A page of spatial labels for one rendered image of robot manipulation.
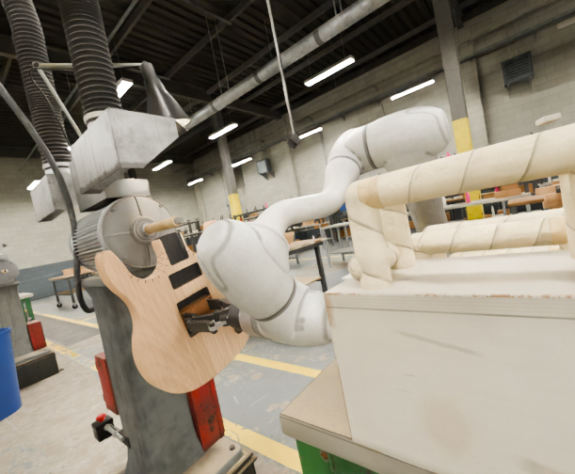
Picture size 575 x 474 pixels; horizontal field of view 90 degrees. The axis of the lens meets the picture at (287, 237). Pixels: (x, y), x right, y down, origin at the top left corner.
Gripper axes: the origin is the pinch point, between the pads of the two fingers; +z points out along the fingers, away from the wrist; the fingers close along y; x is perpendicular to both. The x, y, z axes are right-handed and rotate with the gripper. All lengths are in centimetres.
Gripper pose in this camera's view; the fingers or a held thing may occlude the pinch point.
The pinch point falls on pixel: (199, 310)
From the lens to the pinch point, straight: 82.6
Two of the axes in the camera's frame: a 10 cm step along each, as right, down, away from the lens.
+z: -7.6, 1.3, 6.4
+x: -3.0, -9.4, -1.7
